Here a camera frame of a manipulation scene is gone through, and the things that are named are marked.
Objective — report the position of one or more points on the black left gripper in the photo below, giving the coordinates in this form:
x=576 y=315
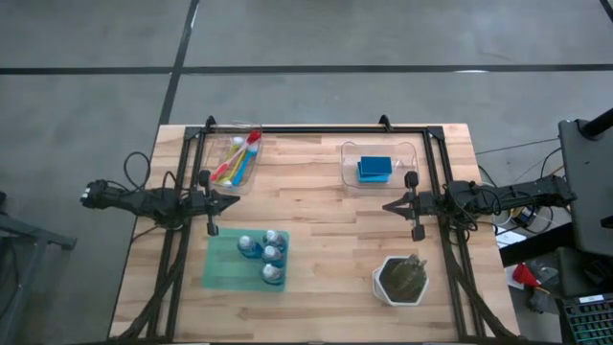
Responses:
x=211 y=206

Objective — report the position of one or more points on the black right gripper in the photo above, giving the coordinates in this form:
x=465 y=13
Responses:
x=428 y=205

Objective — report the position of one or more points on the blue sponge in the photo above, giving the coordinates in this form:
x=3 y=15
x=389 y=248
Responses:
x=376 y=165
x=373 y=179

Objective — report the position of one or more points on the blue dish brush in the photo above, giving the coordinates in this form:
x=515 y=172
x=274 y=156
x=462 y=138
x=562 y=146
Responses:
x=246 y=163

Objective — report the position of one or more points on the blue dish soap bottle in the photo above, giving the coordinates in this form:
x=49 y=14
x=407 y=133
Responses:
x=273 y=256
x=275 y=239
x=249 y=246
x=273 y=275

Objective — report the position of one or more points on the colourful toothbrushes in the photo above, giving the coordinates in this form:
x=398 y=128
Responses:
x=254 y=137

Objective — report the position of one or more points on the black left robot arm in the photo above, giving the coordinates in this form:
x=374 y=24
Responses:
x=139 y=203

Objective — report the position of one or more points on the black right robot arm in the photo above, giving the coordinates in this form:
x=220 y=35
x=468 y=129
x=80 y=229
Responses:
x=507 y=196

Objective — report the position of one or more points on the clear plastic bin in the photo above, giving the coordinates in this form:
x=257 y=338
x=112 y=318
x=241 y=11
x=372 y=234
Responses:
x=211 y=148
x=407 y=158

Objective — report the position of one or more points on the teal plastic bin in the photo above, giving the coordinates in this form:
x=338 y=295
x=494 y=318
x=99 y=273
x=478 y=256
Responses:
x=220 y=273

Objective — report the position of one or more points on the green cactus plant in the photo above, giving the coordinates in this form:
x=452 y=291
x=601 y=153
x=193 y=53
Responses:
x=404 y=280

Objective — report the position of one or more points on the white hexagonal planter pot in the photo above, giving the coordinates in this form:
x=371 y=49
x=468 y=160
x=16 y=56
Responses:
x=378 y=287

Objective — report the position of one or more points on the white paper sheet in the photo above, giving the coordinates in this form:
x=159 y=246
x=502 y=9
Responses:
x=510 y=238

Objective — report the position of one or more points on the black blue power supply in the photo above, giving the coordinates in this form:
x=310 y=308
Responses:
x=524 y=216

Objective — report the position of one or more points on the red plastic object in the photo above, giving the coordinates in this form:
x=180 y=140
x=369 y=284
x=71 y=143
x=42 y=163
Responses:
x=523 y=275

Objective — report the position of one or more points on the grey metal stand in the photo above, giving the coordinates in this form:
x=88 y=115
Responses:
x=29 y=237

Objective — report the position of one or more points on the black aluminium table frame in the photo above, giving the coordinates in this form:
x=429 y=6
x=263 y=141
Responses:
x=311 y=129

